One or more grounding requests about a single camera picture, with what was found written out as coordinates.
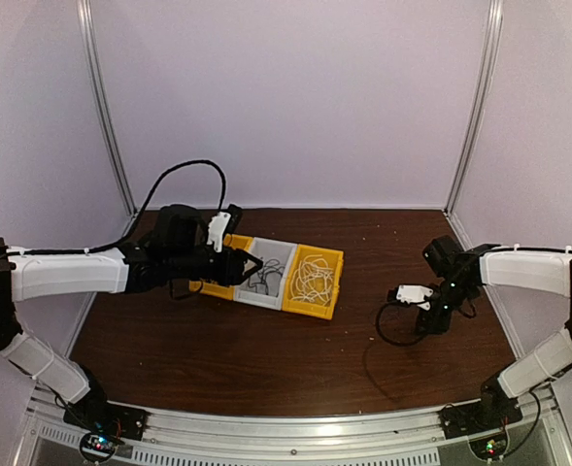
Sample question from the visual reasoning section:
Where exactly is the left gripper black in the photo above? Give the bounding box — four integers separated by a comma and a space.
167, 245, 263, 285

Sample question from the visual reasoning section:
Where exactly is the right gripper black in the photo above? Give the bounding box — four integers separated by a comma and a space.
416, 278, 476, 336

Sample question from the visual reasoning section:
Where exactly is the yellow bin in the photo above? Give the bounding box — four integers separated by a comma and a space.
282, 245, 344, 320
188, 234, 253, 301

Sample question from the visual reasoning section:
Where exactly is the purple cable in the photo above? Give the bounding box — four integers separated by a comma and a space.
246, 256, 286, 296

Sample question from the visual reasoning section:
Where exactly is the white bin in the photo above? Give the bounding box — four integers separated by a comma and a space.
234, 237, 297, 311

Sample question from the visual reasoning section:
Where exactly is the white cable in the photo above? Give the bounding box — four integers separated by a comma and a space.
289, 253, 340, 305

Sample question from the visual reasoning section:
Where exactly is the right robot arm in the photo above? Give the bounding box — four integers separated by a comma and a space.
404, 236, 572, 429

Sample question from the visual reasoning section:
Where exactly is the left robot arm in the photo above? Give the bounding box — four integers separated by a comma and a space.
0, 204, 263, 431

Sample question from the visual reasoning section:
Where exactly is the right circuit board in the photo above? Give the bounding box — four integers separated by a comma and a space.
471, 437, 508, 461

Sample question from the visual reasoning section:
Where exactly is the circuit board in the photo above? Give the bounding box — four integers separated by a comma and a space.
79, 433, 118, 462
471, 437, 508, 461

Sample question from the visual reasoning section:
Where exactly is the left circuit board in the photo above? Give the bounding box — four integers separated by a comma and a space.
79, 433, 118, 462

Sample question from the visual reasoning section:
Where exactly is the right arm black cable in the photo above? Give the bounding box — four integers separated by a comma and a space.
374, 300, 427, 348

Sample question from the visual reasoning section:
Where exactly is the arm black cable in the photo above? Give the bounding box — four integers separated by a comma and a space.
3, 159, 229, 258
374, 300, 427, 348

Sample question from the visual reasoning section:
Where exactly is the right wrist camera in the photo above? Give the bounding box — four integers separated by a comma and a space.
387, 284, 434, 311

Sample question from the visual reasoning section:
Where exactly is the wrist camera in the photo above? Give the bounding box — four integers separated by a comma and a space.
387, 284, 434, 311
206, 204, 243, 252

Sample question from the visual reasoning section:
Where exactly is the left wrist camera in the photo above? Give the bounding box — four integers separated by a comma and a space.
206, 204, 243, 252

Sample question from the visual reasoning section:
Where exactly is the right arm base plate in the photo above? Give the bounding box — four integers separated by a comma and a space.
439, 401, 523, 439

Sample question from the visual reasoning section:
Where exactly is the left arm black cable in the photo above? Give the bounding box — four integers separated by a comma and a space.
3, 159, 229, 258

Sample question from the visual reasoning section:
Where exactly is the aluminium front rail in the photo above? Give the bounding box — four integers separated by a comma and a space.
9, 390, 572, 465

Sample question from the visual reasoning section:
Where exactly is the left frame post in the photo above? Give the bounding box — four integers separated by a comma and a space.
77, 0, 137, 217

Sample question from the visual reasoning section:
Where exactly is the frame post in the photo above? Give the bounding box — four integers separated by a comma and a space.
444, 0, 504, 217
77, 0, 137, 217

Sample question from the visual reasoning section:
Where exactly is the right frame post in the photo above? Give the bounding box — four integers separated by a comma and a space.
444, 0, 504, 217

